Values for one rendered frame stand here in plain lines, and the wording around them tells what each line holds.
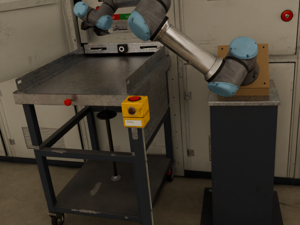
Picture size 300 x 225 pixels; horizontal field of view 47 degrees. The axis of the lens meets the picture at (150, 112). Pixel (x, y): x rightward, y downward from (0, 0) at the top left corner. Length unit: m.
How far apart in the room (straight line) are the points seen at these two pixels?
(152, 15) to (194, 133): 1.04
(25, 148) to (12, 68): 0.92
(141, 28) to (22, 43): 0.94
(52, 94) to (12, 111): 1.12
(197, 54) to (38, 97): 0.77
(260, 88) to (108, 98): 0.70
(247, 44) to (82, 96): 0.75
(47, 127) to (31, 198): 0.52
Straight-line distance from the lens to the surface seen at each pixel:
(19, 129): 2.79
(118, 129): 2.39
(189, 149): 2.30
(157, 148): 2.36
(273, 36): 2.00
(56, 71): 2.03
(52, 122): 2.59
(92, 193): 2.08
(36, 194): 2.52
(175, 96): 2.17
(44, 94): 1.68
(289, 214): 2.16
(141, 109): 1.23
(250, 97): 1.65
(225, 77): 1.43
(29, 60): 2.16
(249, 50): 1.49
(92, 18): 1.76
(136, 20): 1.38
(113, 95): 1.51
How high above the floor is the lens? 1.33
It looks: 22 degrees down
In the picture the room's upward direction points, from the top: 6 degrees counter-clockwise
